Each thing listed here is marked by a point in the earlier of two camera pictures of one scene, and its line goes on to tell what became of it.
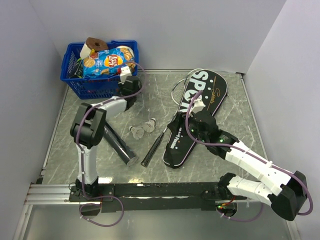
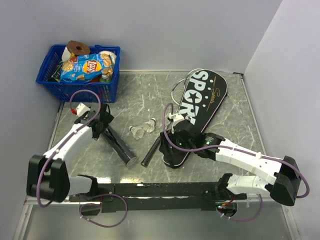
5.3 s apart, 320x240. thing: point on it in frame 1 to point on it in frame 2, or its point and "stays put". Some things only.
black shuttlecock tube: x=119 y=146 stays put
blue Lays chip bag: x=108 y=62 to x=85 y=67
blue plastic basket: x=105 y=86 to x=88 y=91
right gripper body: x=192 y=128 to x=173 y=137
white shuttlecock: x=149 y=126 stays put
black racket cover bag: x=179 y=146 stays put
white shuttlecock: x=137 y=132 stays put
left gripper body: x=120 y=85 to x=106 y=120
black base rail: x=154 y=197 stays put
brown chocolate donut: x=96 y=44 to x=77 y=47
